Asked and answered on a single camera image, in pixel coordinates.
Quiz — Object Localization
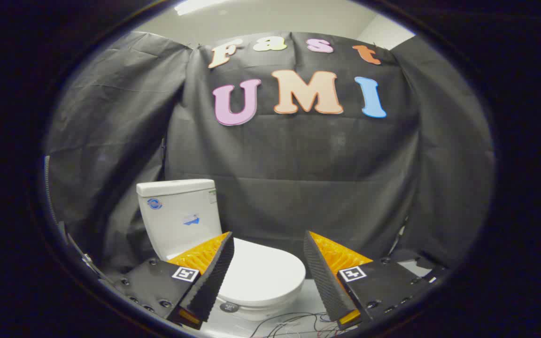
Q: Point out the grey hanging cable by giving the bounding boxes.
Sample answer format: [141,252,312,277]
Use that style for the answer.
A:
[388,217,410,256]

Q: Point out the white toilet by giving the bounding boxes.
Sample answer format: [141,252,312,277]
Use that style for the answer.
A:
[136,179,307,323]

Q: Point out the black backdrop cloth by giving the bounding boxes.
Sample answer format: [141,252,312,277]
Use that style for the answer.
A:
[45,31,495,278]

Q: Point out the small black box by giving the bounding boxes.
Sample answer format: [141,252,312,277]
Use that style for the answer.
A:
[411,256,450,283]

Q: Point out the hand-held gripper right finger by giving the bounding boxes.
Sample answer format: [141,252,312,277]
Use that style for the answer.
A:
[303,230,435,330]

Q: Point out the white toilet lid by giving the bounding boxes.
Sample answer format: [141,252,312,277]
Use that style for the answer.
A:
[217,237,307,314]

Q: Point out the tangled thin wires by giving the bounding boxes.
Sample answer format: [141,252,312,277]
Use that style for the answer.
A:
[251,311,346,338]

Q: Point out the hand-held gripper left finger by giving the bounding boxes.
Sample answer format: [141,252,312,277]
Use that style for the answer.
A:
[111,231,235,330]

